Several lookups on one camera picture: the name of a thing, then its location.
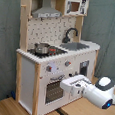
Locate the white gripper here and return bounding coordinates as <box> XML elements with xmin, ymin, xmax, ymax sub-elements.
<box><xmin>60</xmin><ymin>75</ymin><xmax>91</xmax><ymax>96</ymax></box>

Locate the toy microwave door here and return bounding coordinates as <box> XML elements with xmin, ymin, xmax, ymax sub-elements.
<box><xmin>65</xmin><ymin>0</ymin><xmax>87</xmax><ymax>15</ymax></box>

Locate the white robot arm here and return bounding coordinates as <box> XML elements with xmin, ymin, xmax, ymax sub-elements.
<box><xmin>60</xmin><ymin>75</ymin><xmax>115</xmax><ymax>109</ymax></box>

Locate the wooden toy kitchen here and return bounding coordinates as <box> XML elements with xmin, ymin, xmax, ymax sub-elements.
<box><xmin>16</xmin><ymin>0</ymin><xmax>100</xmax><ymax>115</ymax></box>

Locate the grey ice dispenser panel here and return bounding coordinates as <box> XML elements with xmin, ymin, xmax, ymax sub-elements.
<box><xmin>79</xmin><ymin>61</ymin><xmax>89</xmax><ymax>75</ymax></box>

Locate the toy oven door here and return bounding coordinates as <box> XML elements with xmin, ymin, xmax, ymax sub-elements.
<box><xmin>45</xmin><ymin>75</ymin><xmax>65</xmax><ymax>104</ymax></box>

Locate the right red stove knob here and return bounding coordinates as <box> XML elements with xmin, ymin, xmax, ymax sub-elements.
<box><xmin>65</xmin><ymin>61</ymin><xmax>71</xmax><ymax>67</ymax></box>

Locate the red stove knob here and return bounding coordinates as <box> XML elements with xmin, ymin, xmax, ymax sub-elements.
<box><xmin>46</xmin><ymin>66</ymin><xmax>52</xmax><ymax>72</ymax></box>
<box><xmin>65</xmin><ymin>61</ymin><xmax>71</xmax><ymax>67</ymax></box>

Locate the left red stove knob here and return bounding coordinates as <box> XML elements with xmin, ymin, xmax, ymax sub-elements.
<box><xmin>46</xmin><ymin>66</ymin><xmax>52</xmax><ymax>72</ymax></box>

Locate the grey toy sink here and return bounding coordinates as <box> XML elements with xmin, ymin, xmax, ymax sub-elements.
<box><xmin>61</xmin><ymin>42</ymin><xmax>89</xmax><ymax>51</ymax></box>

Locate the black toy stovetop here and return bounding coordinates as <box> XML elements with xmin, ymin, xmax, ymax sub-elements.
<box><xmin>29</xmin><ymin>46</ymin><xmax>65</xmax><ymax>58</ymax></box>

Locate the black toy faucet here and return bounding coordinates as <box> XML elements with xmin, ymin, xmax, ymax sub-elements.
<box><xmin>61</xmin><ymin>26</ymin><xmax>79</xmax><ymax>45</ymax></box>

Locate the silver toy pot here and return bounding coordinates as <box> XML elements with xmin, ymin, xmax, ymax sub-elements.
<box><xmin>34</xmin><ymin>42</ymin><xmax>50</xmax><ymax>54</ymax></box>

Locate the grey range hood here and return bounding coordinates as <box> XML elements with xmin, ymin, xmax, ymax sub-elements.
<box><xmin>32</xmin><ymin>0</ymin><xmax>62</xmax><ymax>18</ymax></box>

